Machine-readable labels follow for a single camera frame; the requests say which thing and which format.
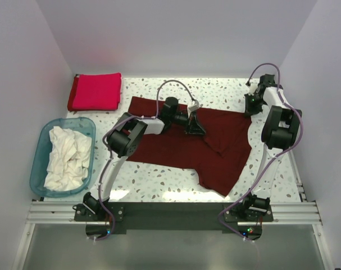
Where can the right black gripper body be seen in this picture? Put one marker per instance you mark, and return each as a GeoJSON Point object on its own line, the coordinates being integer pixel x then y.
{"type": "Point", "coordinates": [254, 100]}

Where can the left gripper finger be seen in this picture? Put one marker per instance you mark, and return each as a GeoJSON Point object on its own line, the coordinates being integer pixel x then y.
{"type": "Point", "coordinates": [198, 127]}
{"type": "Point", "coordinates": [190, 125]}

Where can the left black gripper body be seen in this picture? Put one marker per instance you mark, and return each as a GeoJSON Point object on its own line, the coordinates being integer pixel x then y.
{"type": "Point", "coordinates": [180, 118]}

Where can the dark red t-shirt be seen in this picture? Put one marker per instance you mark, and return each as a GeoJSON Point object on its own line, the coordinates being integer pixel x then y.
{"type": "Point", "coordinates": [218, 157]}

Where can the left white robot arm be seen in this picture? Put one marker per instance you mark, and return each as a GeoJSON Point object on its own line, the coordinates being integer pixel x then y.
{"type": "Point", "coordinates": [124, 138]}

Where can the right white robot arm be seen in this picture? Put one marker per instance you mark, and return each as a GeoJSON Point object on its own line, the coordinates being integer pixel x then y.
{"type": "Point", "coordinates": [278, 135]}

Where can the folded pink red t-shirt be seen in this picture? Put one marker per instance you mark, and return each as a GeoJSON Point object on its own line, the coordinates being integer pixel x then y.
{"type": "Point", "coordinates": [95, 92]}

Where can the blue plastic basket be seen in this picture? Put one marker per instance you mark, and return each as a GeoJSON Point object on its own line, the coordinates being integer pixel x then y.
{"type": "Point", "coordinates": [44, 148]}

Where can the crumpled white t-shirt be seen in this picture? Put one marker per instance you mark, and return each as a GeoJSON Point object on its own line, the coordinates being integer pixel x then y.
{"type": "Point", "coordinates": [68, 161]}

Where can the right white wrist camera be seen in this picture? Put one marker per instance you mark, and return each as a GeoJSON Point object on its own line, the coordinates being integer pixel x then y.
{"type": "Point", "coordinates": [252, 87]}

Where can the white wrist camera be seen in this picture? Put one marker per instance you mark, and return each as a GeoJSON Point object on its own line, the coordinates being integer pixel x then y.
{"type": "Point", "coordinates": [252, 87]}
{"type": "Point", "coordinates": [193, 106]}

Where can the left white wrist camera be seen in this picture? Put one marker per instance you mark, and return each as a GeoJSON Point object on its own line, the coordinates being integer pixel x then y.
{"type": "Point", "coordinates": [193, 106]}

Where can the aluminium frame rail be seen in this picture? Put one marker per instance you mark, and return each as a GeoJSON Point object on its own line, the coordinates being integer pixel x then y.
{"type": "Point", "coordinates": [45, 212]}

